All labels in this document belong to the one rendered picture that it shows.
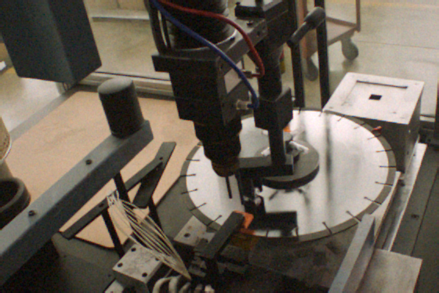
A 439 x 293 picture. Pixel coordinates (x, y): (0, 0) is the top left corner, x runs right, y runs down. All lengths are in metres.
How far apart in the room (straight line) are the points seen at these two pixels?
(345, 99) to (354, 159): 0.28
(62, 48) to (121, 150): 0.26
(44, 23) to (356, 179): 0.49
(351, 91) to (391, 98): 0.09
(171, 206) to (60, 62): 0.59
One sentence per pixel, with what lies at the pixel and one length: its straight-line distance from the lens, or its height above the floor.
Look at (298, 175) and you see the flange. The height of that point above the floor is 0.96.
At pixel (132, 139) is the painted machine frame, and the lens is 0.78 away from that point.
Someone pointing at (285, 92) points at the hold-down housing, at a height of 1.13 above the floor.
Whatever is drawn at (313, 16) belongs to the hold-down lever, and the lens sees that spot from 0.62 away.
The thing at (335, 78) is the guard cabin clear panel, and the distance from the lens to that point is 1.23.
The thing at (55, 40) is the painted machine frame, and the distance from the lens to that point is 0.55.
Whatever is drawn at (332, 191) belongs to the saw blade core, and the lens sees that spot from 0.74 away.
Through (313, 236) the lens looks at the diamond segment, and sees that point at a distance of 0.67.
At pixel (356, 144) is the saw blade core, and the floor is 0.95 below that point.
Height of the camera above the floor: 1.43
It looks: 34 degrees down
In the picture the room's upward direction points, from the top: 11 degrees counter-clockwise
